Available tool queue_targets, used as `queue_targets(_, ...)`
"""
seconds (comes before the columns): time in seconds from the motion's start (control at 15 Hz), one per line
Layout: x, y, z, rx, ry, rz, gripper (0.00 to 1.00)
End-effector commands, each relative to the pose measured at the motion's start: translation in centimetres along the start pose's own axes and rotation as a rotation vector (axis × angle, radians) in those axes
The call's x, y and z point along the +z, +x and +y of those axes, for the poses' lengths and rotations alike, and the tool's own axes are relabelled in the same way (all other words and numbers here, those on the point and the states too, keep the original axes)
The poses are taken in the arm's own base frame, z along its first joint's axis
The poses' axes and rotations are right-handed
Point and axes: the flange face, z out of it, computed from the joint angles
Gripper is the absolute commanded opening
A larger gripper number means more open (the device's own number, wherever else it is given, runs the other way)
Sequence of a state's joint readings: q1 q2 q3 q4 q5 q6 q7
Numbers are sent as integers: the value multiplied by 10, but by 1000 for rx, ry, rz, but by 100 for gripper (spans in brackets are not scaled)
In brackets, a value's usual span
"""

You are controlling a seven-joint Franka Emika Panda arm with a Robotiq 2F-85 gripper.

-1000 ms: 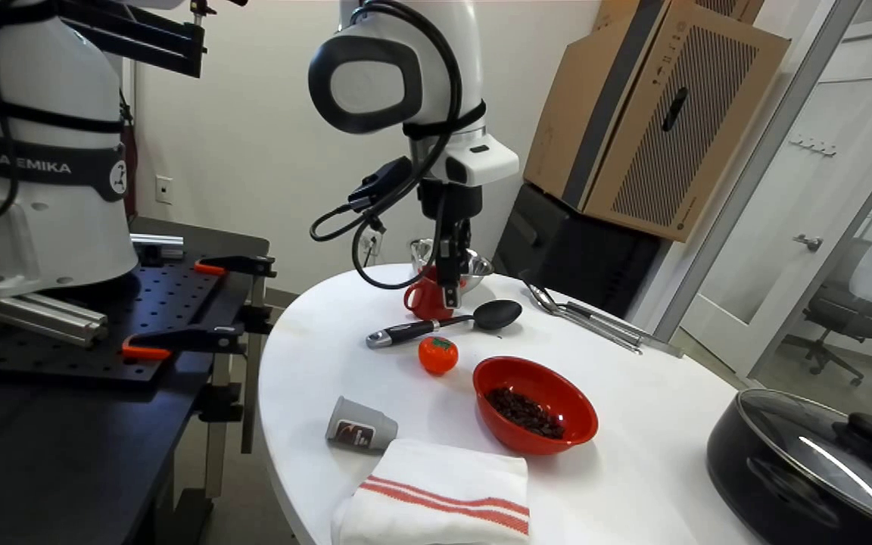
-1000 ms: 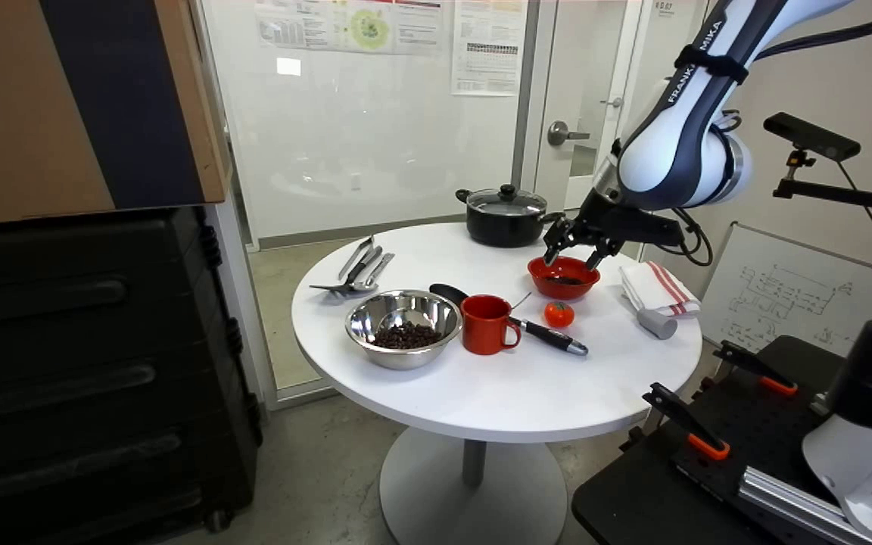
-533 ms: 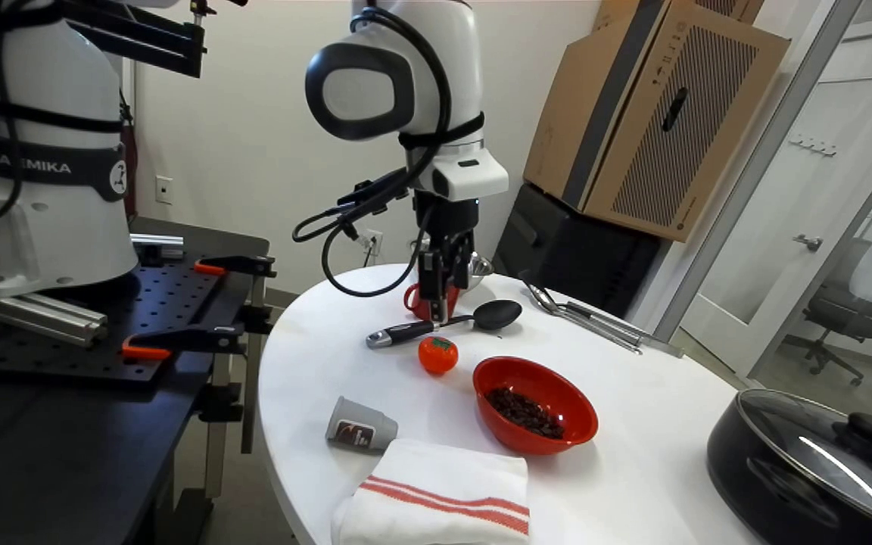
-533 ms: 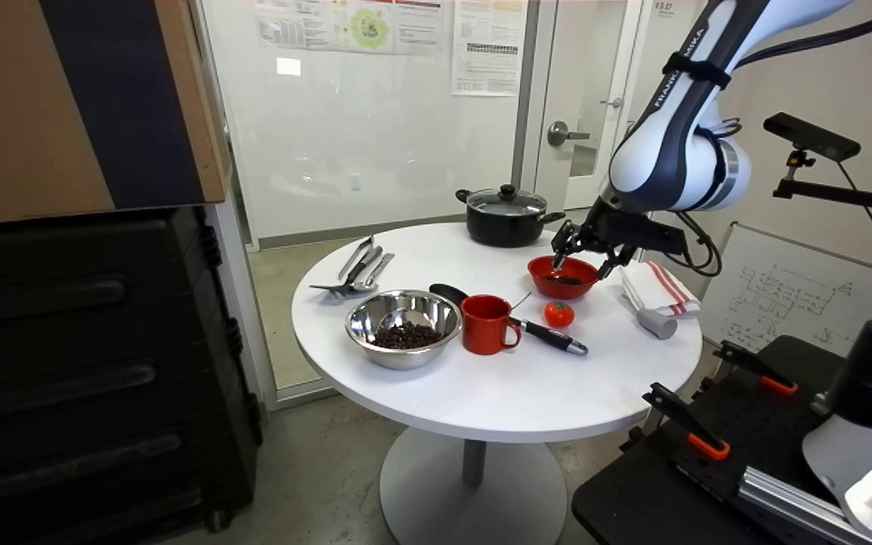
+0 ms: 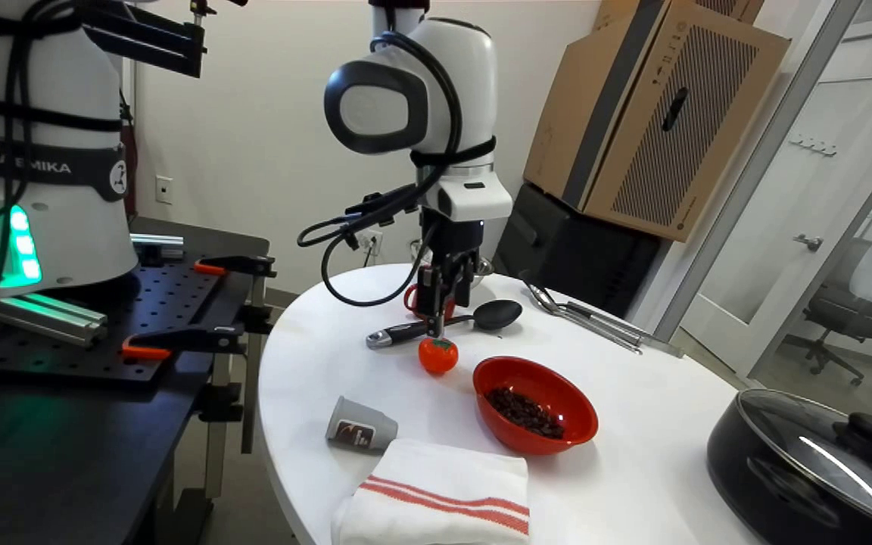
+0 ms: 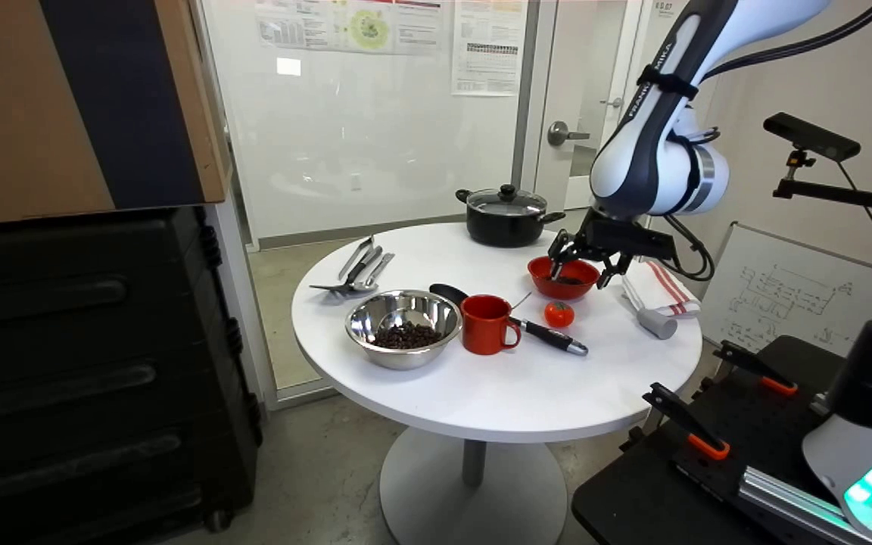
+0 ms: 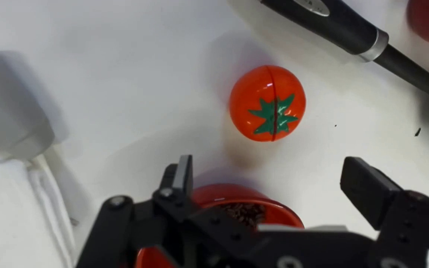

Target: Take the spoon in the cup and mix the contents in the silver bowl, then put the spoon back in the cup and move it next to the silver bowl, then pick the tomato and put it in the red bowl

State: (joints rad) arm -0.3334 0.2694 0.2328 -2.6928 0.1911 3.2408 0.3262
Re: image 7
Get grey rectangular block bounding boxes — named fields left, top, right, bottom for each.
left=0, top=51, right=69, bottom=161

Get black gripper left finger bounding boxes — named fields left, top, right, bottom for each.
left=74, top=154, right=260, bottom=268

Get black ladle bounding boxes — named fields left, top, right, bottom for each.
left=260, top=0, right=429, bottom=152

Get red bowl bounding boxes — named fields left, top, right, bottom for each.
left=133, top=184, right=305, bottom=268

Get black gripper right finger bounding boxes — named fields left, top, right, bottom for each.
left=339, top=157, right=429, bottom=268

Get coffee beans in red bowl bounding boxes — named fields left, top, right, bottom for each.
left=220, top=202, right=268, bottom=230

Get white towel with red stripes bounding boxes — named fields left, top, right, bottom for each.
left=0, top=147, right=78, bottom=268

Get orange toy tomato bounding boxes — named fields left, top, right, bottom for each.
left=227, top=65, right=308, bottom=144

